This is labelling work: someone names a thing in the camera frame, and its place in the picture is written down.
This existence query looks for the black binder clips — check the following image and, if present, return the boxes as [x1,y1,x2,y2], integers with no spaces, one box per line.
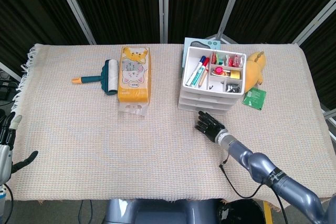
[225,82,242,93]

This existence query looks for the beige woven tablecloth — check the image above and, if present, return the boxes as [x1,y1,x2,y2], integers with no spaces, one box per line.
[10,42,332,211]

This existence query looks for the black floor cables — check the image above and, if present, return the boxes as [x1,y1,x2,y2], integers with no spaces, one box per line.
[77,199,93,219]

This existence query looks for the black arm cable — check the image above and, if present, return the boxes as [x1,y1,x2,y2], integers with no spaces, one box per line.
[218,153,289,224]
[3,183,14,224]

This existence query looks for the green foil sachet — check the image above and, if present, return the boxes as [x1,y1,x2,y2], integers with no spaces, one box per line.
[241,87,267,110]

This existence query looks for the red clips in clear wrap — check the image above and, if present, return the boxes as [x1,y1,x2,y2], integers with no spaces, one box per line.
[227,54,244,67]

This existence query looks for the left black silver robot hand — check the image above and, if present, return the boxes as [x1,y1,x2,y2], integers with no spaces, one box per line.
[0,113,39,185]

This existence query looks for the black folding partition screen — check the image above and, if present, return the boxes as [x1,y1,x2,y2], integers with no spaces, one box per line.
[0,0,336,141]

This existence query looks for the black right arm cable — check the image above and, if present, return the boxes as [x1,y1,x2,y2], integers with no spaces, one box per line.
[218,153,289,224]

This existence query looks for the yellow cat tissue pack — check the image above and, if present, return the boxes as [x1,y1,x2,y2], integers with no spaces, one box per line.
[117,46,153,117]

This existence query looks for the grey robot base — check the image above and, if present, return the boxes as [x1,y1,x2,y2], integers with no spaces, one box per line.
[104,199,220,224]

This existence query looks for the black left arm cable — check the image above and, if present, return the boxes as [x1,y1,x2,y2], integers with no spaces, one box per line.
[3,183,14,224]

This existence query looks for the red and green clips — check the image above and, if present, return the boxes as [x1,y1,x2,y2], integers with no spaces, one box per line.
[211,52,228,66]

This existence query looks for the black round bin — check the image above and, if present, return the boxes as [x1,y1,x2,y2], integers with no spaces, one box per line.
[217,199,266,224]

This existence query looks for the black electronic devices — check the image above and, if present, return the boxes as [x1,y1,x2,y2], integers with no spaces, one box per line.
[0,70,13,102]

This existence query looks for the light blue product box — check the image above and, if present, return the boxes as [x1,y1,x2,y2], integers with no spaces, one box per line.
[182,37,222,69]

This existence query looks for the red cap whiteboard marker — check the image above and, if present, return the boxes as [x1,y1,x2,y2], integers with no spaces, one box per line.
[191,57,211,88]

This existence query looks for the yellow plush toy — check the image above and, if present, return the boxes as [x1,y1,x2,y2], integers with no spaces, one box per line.
[244,51,266,93]

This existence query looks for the white drawer organizer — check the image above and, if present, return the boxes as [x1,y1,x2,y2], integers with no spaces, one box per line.
[177,46,247,116]

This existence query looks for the wooden pencil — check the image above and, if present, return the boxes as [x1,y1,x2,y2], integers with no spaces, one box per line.
[198,68,211,88]

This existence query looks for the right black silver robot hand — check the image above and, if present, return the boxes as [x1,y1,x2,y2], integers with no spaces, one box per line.
[194,110,228,143]

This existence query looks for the teal lint roller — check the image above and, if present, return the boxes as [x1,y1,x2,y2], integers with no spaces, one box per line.
[72,59,120,96]

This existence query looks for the blue cap whiteboard marker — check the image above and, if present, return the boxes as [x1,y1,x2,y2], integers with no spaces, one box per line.
[185,55,207,87]

